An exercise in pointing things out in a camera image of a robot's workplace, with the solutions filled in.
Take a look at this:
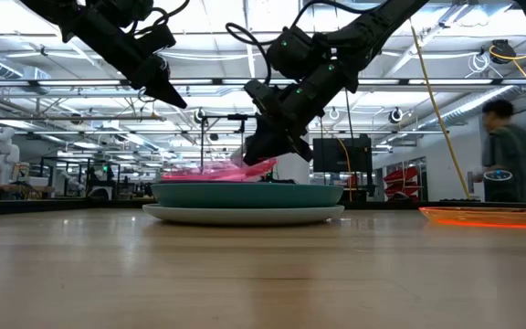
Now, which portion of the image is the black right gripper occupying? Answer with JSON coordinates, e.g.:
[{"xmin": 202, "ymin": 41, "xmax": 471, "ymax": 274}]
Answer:
[{"xmin": 242, "ymin": 61, "xmax": 361, "ymax": 167}]

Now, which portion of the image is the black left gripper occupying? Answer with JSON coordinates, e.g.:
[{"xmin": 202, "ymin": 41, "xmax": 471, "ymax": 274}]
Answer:
[{"xmin": 60, "ymin": 6, "xmax": 188, "ymax": 110}]

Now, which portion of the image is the teal plastic plate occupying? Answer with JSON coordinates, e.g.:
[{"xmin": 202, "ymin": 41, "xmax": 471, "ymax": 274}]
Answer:
[{"xmin": 150, "ymin": 182, "xmax": 345, "ymax": 209}]

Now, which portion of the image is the red translucent plastic plate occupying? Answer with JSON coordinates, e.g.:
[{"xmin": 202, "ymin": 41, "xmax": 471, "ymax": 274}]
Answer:
[{"xmin": 161, "ymin": 157, "xmax": 279, "ymax": 183}]

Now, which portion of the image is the black background monitor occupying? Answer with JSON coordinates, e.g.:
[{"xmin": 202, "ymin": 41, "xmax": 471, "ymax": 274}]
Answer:
[{"xmin": 312, "ymin": 134, "xmax": 373, "ymax": 174}]

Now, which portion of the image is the pale green plastic plate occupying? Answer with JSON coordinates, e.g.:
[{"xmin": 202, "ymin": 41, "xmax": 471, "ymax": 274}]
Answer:
[{"xmin": 142, "ymin": 203, "xmax": 345, "ymax": 227}]

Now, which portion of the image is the red storage shelf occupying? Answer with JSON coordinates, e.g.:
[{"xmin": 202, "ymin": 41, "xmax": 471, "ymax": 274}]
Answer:
[{"xmin": 384, "ymin": 166, "xmax": 422, "ymax": 198}]

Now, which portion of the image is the white humanoid robot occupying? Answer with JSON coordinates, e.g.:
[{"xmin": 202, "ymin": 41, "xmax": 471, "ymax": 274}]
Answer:
[{"xmin": 0, "ymin": 126, "xmax": 21, "ymax": 186}]

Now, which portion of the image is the orange translucent plastic plate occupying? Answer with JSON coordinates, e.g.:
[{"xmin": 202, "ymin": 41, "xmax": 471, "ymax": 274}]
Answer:
[{"xmin": 418, "ymin": 206, "xmax": 526, "ymax": 230}]

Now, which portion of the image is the person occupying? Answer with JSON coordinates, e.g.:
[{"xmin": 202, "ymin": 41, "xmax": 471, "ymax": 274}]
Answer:
[{"xmin": 472, "ymin": 98, "xmax": 526, "ymax": 204}]

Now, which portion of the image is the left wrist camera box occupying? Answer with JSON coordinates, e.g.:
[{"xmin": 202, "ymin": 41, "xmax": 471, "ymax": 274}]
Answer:
[{"xmin": 134, "ymin": 22, "xmax": 177, "ymax": 57}]

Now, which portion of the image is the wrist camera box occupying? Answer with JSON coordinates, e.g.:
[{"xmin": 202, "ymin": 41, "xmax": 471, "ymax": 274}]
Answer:
[
  {"xmin": 134, "ymin": 22, "xmax": 177, "ymax": 57},
  {"xmin": 243, "ymin": 80, "xmax": 276, "ymax": 115}
]

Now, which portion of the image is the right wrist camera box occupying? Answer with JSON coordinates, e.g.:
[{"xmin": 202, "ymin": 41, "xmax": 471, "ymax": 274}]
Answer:
[{"xmin": 243, "ymin": 80, "xmax": 276, "ymax": 115}]

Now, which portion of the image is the orange hanging cable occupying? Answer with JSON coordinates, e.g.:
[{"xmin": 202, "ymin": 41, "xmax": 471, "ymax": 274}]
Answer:
[{"xmin": 320, "ymin": 118, "xmax": 353, "ymax": 202}]

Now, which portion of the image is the black metal frame rig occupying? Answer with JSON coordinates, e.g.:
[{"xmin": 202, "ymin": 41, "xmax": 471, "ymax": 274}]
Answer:
[{"xmin": 200, "ymin": 113, "xmax": 264, "ymax": 174}]

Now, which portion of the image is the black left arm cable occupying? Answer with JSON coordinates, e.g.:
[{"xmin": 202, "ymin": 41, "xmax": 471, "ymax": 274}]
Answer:
[{"xmin": 128, "ymin": 0, "xmax": 191, "ymax": 37}]

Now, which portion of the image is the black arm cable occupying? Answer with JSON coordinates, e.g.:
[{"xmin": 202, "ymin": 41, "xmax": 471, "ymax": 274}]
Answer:
[
  {"xmin": 225, "ymin": 0, "xmax": 383, "ymax": 86},
  {"xmin": 128, "ymin": 0, "xmax": 191, "ymax": 37}
]

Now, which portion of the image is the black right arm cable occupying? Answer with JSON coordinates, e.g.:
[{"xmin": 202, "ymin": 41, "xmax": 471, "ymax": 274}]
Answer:
[{"xmin": 225, "ymin": 0, "xmax": 383, "ymax": 86}]

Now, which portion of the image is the yellow hanging strap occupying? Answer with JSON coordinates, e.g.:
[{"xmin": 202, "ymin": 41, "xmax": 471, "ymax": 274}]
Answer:
[{"xmin": 408, "ymin": 25, "xmax": 472, "ymax": 201}]

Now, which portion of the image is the black cylinder with blue ring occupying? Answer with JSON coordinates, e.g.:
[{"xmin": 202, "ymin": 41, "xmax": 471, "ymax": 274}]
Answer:
[{"xmin": 482, "ymin": 169, "xmax": 515, "ymax": 203}]

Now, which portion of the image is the ceiling cable reel yellow cord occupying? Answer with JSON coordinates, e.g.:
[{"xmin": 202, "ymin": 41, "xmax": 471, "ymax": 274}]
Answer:
[{"xmin": 468, "ymin": 39, "xmax": 526, "ymax": 79}]

